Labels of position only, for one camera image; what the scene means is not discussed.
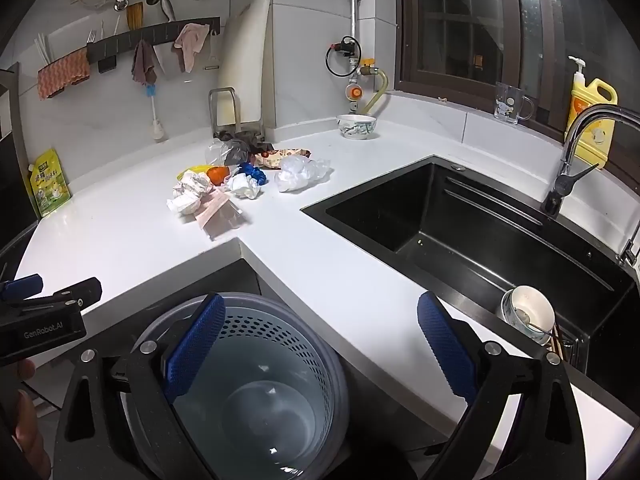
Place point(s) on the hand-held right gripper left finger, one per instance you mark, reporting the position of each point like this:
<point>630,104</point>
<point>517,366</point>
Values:
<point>195,345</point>

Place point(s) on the brown dish cloth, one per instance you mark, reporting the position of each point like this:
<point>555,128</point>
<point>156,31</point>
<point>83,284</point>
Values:
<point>144,62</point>

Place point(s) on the metal cutting board rack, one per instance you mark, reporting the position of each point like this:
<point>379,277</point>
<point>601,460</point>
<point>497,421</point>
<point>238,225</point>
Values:
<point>212,110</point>

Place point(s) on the metal spoon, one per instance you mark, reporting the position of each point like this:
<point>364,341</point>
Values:
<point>525,316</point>

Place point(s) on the metal fork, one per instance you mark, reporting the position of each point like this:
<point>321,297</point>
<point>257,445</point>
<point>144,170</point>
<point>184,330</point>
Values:
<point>91,37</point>

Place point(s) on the yellow plastic lid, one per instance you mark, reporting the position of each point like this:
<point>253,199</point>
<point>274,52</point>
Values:
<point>200,168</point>

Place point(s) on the pink dish cloth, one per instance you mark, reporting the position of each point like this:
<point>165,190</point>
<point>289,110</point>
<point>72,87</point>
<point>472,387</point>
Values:
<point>190,42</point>

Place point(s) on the yellow detergent pump bottle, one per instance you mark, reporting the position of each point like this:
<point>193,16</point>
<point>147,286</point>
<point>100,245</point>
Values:
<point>592,100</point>

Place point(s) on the vegetable peeler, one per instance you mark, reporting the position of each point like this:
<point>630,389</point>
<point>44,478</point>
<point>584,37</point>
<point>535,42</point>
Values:
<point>212,62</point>

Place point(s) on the white bowl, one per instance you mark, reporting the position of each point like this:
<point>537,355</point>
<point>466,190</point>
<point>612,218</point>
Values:
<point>530,302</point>

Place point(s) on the yellow green refill pouch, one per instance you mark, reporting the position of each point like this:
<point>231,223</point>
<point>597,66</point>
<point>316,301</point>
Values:
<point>49,185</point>

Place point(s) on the chrome kitchen faucet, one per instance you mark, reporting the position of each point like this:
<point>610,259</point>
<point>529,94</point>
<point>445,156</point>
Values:
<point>570,170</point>

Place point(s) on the blue wrapper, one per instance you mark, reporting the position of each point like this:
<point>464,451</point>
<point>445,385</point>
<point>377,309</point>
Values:
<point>252,171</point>

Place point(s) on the dark window frame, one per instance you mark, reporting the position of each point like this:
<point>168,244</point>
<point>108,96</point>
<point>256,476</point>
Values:
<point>407,35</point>

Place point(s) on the white tissue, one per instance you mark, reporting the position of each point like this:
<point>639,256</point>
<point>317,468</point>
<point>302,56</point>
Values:
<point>190,195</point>
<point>242,186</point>

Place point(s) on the patterned ceramic bowl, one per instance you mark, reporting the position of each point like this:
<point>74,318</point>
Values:
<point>356,127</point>

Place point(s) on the printed snack wrapper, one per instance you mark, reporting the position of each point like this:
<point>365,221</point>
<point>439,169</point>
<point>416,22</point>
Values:
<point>280,156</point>

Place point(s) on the gas valve with orange knob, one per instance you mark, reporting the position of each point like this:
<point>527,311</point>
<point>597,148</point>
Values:
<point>356,91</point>

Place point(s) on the black wall rack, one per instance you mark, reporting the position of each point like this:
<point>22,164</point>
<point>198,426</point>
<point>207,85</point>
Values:
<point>150,32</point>

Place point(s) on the white plastic bag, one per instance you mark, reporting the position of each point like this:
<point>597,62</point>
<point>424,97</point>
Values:
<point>300,172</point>

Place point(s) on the yellow hanging cloth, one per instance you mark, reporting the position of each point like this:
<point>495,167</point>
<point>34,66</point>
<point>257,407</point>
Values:
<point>135,16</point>

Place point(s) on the white chopsticks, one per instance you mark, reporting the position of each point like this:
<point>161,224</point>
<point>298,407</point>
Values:
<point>44,50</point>

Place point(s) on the black kitchen sink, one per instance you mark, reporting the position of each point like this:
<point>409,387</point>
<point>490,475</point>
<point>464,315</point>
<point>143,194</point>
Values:
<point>450,220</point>

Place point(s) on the person's left hand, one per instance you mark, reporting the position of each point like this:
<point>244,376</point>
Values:
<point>30,435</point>

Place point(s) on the metal wall pipe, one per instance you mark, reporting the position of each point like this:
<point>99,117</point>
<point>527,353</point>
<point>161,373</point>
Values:
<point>354,20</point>

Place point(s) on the grey perforated waste bin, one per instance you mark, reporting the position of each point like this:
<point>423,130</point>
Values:
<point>260,410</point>

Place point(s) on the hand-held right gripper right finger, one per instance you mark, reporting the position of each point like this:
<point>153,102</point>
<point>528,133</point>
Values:
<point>447,345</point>

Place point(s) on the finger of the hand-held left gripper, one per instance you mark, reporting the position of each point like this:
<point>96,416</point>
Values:
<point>75,294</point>
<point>20,286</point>

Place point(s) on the white bottle brush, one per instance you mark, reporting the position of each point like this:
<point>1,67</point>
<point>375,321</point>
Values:
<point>157,127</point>

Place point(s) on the pink paper packet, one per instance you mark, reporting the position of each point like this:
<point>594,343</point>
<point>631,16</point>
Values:
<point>215,212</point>

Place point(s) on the white cutting board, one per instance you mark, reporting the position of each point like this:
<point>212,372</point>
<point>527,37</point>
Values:
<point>245,60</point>

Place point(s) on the orange dish cloth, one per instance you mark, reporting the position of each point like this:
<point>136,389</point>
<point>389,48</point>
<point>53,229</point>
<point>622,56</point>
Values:
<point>62,75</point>

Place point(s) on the clear glass mug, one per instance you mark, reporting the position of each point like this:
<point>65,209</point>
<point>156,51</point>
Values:
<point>510,105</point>

